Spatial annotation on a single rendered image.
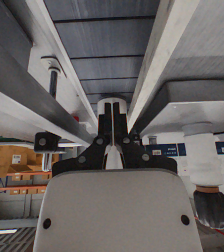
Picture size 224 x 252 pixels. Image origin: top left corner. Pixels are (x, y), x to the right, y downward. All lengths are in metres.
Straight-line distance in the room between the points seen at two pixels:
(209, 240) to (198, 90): 5.94
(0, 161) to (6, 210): 7.60
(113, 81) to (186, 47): 0.12
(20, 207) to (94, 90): 9.13
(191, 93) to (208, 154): 0.23
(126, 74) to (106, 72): 0.03
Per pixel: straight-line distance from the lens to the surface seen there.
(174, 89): 0.30
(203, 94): 0.32
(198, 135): 0.48
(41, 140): 0.20
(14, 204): 9.37
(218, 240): 6.34
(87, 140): 0.16
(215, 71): 0.33
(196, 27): 0.22
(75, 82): 0.20
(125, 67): 0.17
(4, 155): 2.07
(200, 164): 0.48
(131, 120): 0.24
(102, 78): 0.18
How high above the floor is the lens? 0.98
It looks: 14 degrees down
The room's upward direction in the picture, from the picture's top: 178 degrees clockwise
